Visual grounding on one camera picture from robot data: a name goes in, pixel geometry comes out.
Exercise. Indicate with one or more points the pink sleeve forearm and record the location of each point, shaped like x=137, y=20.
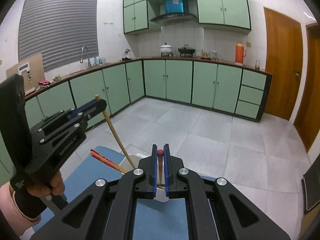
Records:
x=12, y=214

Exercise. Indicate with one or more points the white utensil holder cup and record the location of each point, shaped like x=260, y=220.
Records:
x=160, y=189
x=135, y=158

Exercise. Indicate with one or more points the grey window blind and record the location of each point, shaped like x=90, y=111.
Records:
x=61, y=30

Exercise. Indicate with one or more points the range hood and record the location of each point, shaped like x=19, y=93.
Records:
x=167, y=12

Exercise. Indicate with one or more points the green upper cabinets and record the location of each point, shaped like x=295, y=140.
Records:
x=142, y=16

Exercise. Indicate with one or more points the red patterned chopstick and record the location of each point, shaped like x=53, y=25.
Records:
x=110, y=162
x=160, y=154

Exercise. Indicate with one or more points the plain bamboo chopstick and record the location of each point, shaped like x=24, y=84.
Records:
x=108, y=120

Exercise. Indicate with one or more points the white utensil holder right cup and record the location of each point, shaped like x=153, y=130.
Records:
x=160, y=189

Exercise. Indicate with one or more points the black glass cabinet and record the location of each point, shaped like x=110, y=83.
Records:
x=310, y=183

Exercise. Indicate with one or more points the white utensil holder left cup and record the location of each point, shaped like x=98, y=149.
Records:
x=135, y=158

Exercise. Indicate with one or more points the left hand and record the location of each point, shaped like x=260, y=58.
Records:
x=56, y=187

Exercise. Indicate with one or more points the white cooking pot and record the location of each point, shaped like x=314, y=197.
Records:
x=166, y=50

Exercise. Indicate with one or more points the black wok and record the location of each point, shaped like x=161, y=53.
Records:
x=186, y=51

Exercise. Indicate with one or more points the cardboard box on counter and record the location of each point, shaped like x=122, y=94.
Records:
x=32, y=71

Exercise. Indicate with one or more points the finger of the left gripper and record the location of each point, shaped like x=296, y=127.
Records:
x=71, y=119
x=59, y=138

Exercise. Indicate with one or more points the orange thermos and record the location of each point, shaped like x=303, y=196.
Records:
x=240, y=53

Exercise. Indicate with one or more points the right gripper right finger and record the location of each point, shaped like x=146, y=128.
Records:
x=215, y=208

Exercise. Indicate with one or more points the glass jar on counter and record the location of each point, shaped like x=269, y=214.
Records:
x=257, y=65

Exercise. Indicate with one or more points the wooden door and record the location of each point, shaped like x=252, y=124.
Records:
x=307, y=120
x=284, y=61

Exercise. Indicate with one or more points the blue table cloth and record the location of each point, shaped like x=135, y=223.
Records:
x=107, y=210

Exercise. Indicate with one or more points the kettle on counter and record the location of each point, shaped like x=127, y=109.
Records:
x=127, y=55

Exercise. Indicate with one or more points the bamboo chopstick in left cup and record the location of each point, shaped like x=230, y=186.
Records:
x=107, y=166

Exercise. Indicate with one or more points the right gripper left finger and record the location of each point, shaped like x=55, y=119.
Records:
x=105, y=210

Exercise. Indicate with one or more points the green base cabinets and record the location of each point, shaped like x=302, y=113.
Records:
x=223, y=88

